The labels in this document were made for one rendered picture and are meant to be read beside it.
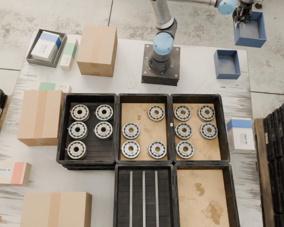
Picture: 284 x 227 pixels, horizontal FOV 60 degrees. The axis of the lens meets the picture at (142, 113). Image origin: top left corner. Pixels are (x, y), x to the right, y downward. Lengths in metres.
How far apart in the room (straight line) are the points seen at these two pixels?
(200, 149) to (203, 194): 0.24
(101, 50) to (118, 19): 1.37
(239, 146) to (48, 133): 1.11
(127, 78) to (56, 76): 0.49
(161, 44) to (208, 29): 1.60
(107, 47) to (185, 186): 0.98
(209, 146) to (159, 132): 0.29
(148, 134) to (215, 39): 1.80
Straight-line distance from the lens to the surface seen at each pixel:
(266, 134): 2.40
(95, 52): 1.67
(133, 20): 3.00
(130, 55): 1.84
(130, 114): 1.48
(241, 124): 1.64
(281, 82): 2.96
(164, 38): 1.51
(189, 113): 1.48
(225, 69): 1.89
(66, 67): 1.79
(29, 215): 1.39
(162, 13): 1.50
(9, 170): 1.60
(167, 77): 1.64
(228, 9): 1.22
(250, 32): 1.64
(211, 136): 1.47
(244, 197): 1.63
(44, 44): 1.88
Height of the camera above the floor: 2.20
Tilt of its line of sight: 67 degrees down
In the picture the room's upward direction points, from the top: 5 degrees clockwise
